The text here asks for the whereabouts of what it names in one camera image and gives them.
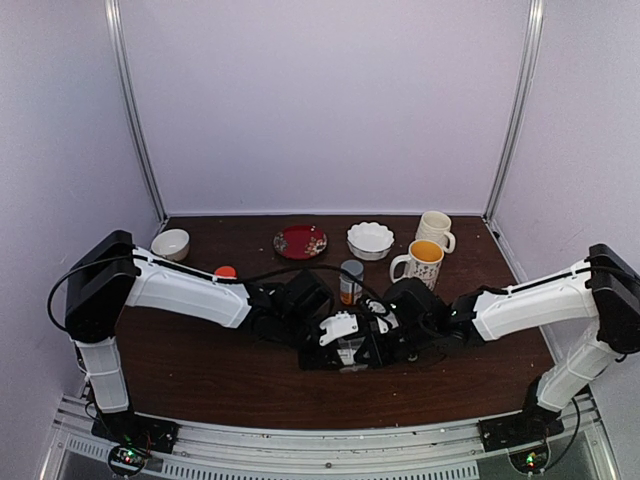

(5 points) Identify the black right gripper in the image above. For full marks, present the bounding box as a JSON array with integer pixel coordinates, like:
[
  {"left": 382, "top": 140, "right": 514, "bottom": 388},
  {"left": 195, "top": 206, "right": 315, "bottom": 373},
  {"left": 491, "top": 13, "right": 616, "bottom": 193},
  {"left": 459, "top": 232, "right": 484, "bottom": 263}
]
[{"left": 354, "top": 321, "right": 436, "bottom": 371}]

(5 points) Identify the clear plastic pill organizer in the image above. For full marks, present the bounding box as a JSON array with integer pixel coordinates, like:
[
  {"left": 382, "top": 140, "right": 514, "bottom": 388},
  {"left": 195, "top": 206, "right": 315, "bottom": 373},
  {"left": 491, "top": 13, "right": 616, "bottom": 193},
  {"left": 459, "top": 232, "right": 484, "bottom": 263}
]
[{"left": 337, "top": 336, "right": 371, "bottom": 373}]

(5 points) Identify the small white pill bottle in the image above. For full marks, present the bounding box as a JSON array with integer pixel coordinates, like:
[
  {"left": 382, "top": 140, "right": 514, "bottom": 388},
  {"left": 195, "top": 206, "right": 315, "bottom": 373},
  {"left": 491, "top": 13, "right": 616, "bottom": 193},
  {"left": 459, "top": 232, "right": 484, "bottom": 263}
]
[{"left": 337, "top": 348, "right": 361, "bottom": 369}]

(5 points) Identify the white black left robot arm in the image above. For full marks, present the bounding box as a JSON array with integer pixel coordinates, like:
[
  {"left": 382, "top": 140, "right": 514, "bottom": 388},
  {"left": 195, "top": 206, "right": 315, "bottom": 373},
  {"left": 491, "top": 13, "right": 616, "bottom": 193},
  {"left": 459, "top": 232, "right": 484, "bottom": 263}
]
[{"left": 46, "top": 230, "right": 363, "bottom": 444}]

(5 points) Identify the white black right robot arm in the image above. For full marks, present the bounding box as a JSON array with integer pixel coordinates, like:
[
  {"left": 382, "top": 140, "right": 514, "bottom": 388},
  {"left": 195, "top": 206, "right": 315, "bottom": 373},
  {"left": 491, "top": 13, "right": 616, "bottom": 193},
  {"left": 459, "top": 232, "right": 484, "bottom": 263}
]
[{"left": 358, "top": 244, "right": 639, "bottom": 442}]

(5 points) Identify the grey lid supplement bottle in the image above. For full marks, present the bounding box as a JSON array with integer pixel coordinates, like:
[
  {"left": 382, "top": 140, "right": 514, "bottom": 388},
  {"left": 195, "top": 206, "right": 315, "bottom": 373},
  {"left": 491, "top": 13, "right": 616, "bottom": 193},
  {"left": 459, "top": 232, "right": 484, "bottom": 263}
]
[{"left": 340, "top": 259, "right": 364, "bottom": 306}]

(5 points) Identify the floral mug yellow inside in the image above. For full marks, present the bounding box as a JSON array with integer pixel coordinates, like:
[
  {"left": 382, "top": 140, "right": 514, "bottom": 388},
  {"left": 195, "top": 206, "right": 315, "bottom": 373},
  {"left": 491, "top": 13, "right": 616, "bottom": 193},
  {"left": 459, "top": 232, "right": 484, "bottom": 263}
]
[{"left": 389, "top": 240, "right": 445, "bottom": 290}]

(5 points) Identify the white scalloped bowl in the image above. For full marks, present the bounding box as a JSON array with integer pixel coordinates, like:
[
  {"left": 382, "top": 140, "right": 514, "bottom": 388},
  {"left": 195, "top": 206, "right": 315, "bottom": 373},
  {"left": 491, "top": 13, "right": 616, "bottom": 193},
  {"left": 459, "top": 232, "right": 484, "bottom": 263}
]
[{"left": 346, "top": 222, "right": 395, "bottom": 261}]

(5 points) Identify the red floral plate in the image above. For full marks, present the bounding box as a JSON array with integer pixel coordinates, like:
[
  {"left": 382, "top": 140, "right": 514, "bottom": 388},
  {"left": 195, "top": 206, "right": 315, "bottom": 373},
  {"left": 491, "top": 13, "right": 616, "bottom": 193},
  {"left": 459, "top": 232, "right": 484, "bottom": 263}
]
[{"left": 272, "top": 225, "right": 328, "bottom": 260}]

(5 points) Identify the orange pill bottle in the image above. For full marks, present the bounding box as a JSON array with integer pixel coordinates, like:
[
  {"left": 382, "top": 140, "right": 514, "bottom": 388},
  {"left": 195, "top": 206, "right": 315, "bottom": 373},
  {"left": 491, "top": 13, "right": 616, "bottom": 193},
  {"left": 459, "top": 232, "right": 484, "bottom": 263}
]
[{"left": 214, "top": 265, "right": 237, "bottom": 279}]

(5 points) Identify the cream ribbed ceramic mug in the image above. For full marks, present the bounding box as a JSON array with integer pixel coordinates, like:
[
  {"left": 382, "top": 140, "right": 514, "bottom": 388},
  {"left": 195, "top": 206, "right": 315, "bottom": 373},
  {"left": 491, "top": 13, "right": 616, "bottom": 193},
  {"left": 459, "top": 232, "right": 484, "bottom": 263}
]
[{"left": 415, "top": 211, "right": 456, "bottom": 254}]

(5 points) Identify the white patterned rice bowl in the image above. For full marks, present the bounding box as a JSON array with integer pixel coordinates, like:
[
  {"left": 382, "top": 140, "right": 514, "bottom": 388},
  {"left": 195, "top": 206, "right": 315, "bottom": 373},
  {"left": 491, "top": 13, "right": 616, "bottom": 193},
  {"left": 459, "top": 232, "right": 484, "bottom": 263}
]
[{"left": 151, "top": 229, "right": 190, "bottom": 262}]

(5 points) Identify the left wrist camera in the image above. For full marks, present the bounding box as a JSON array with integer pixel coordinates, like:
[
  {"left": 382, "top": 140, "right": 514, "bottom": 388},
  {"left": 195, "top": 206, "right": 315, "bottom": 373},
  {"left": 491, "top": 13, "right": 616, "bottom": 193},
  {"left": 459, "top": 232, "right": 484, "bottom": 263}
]
[{"left": 319, "top": 312, "right": 359, "bottom": 346}]

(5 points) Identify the front aluminium rail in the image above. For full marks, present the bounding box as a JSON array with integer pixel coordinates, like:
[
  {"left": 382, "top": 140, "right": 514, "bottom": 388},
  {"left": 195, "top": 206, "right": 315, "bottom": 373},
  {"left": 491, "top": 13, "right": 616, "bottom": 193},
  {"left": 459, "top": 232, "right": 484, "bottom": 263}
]
[{"left": 36, "top": 395, "right": 621, "bottom": 479}]

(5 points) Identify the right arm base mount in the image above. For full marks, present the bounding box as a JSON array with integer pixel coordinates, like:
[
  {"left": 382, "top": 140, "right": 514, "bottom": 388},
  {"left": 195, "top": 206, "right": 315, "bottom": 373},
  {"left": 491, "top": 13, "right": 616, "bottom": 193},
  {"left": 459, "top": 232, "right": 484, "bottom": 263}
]
[{"left": 478, "top": 412, "right": 565, "bottom": 476}]

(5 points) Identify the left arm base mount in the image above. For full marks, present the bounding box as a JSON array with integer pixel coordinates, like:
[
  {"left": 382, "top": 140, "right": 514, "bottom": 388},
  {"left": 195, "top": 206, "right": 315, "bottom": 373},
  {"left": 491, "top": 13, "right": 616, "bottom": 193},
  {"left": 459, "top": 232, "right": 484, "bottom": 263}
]
[{"left": 91, "top": 412, "right": 179, "bottom": 477}]

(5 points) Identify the right aluminium frame post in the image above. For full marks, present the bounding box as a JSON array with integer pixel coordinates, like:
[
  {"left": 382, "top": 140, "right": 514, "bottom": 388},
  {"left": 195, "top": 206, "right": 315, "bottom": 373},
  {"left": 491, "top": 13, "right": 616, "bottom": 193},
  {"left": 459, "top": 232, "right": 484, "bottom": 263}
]
[{"left": 483, "top": 0, "right": 545, "bottom": 224}]

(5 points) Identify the aluminium frame post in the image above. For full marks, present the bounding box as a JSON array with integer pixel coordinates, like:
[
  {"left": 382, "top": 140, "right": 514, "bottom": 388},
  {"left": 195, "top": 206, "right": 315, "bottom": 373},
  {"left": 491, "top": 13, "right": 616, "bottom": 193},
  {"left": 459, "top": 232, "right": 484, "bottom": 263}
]
[
  {"left": 104, "top": 0, "right": 168, "bottom": 223},
  {"left": 483, "top": 0, "right": 545, "bottom": 224}
]

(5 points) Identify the left aluminium frame post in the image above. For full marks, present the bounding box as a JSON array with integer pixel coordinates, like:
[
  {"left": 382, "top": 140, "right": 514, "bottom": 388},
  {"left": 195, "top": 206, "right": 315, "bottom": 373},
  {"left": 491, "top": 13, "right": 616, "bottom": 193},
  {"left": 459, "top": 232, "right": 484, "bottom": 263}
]
[{"left": 104, "top": 0, "right": 168, "bottom": 223}]

